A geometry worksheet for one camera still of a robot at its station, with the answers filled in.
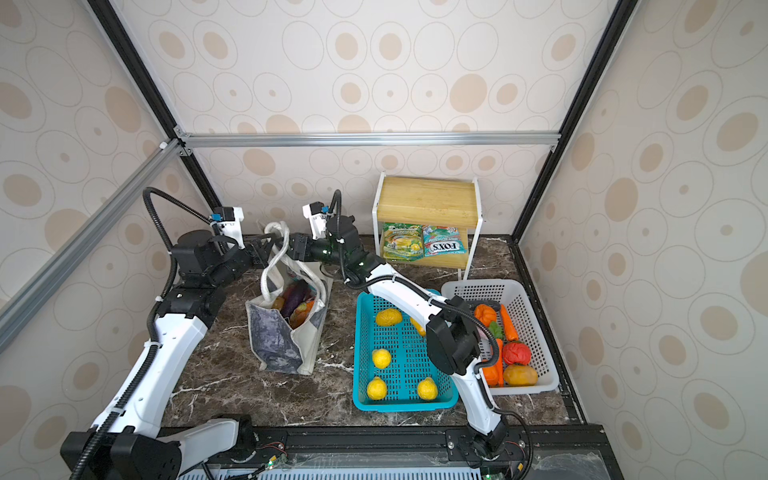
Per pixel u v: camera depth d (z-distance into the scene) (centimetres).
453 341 52
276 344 75
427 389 78
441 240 94
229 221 61
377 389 79
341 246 62
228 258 59
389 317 92
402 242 93
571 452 73
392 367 86
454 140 168
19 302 52
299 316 84
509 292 96
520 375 80
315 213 70
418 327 94
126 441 38
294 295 89
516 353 83
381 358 84
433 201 85
